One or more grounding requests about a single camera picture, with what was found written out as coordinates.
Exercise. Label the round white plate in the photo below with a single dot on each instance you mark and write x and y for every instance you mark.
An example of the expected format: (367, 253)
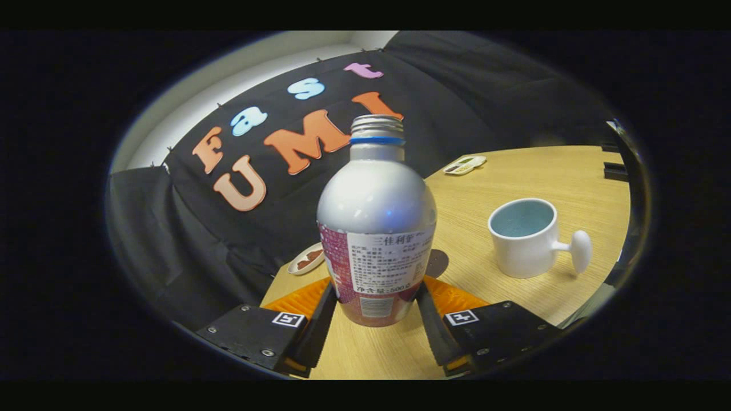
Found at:
(294, 267)

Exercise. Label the silver bottle with red label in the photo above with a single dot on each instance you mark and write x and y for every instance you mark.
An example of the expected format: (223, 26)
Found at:
(377, 200)

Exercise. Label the dark brown round coaster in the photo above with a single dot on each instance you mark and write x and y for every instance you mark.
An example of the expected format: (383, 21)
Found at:
(438, 264)

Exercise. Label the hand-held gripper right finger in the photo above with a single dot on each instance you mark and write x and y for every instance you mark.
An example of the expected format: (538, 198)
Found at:
(434, 337)

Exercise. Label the white cup with blue inside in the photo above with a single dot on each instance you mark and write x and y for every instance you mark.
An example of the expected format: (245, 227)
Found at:
(525, 251)

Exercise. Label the white divided dish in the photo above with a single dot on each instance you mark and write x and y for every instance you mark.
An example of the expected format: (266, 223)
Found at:
(465, 165)

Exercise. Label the small black block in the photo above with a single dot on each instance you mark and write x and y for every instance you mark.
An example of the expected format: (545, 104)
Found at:
(610, 147)
(615, 171)

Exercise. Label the wooden table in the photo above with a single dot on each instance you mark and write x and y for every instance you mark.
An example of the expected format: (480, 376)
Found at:
(485, 188)

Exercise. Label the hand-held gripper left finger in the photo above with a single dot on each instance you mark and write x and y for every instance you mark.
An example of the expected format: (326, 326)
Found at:
(320, 337)

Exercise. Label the red-brown food pieces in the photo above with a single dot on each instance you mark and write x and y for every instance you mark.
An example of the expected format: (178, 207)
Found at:
(309, 260)

